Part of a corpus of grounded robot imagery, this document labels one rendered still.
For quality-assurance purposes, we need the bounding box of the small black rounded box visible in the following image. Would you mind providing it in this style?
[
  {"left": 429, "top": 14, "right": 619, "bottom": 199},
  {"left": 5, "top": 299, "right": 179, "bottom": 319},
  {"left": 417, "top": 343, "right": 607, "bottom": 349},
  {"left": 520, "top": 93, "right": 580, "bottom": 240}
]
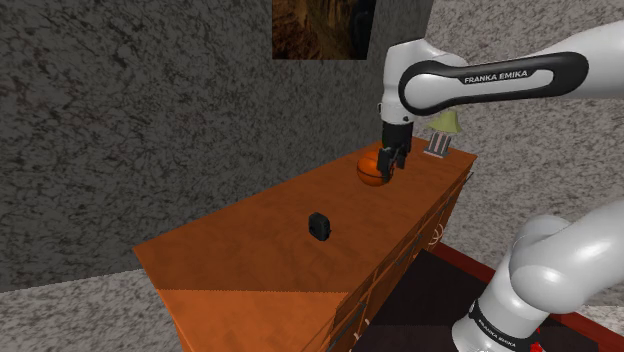
[{"left": 307, "top": 211, "right": 332, "bottom": 242}]

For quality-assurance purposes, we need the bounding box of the dark brown wall picture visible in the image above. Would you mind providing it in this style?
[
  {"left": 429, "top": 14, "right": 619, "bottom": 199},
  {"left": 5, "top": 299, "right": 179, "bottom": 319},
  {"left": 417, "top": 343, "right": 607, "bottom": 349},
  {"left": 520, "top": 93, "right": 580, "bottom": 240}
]
[{"left": 271, "top": 0, "right": 378, "bottom": 61}]

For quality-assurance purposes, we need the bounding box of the orange basketball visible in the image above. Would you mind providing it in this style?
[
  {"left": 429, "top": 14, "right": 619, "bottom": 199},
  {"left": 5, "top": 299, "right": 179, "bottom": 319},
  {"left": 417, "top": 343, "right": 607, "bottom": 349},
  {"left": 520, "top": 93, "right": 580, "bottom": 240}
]
[{"left": 356, "top": 149, "right": 394, "bottom": 188}]

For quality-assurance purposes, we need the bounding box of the dark red robot stand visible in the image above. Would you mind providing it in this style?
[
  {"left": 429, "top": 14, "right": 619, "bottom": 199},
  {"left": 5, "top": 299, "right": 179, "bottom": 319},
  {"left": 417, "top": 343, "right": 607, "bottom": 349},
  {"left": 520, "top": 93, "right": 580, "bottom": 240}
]
[{"left": 351, "top": 242, "right": 624, "bottom": 352}]

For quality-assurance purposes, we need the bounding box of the green shade table lamp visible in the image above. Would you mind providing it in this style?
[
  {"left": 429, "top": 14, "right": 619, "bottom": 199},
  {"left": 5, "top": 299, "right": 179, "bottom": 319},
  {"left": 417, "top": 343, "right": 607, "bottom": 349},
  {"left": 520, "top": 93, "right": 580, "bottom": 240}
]
[{"left": 422, "top": 109, "right": 463, "bottom": 160}]

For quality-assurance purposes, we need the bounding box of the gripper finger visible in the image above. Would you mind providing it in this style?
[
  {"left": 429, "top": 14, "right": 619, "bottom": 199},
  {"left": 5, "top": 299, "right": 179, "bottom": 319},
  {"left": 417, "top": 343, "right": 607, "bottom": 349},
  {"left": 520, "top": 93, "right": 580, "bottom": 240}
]
[
  {"left": 392, "top": 144, "right": 409, "bottom": 171},
  {"left": 376, "top": 146, "right": 394, "bottom": 184}
]

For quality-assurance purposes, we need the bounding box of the orange wooden chest of drawers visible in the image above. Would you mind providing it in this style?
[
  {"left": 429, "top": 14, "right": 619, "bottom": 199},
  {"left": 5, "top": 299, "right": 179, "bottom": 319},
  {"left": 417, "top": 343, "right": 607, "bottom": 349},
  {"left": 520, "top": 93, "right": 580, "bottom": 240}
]
[{"left": 132, "top": 135, "right": 479, "bottom": 352}]

